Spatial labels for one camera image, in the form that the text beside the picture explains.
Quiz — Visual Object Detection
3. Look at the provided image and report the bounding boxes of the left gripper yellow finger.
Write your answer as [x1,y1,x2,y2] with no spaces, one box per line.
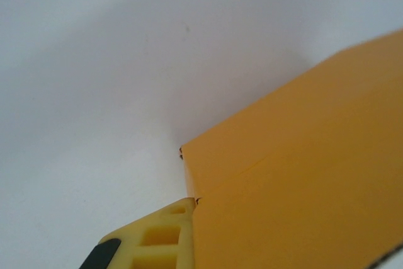
[78,197,198,269]

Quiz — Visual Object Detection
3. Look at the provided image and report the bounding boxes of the orange cardboard box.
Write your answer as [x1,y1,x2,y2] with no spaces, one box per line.
[178,28,403,269]

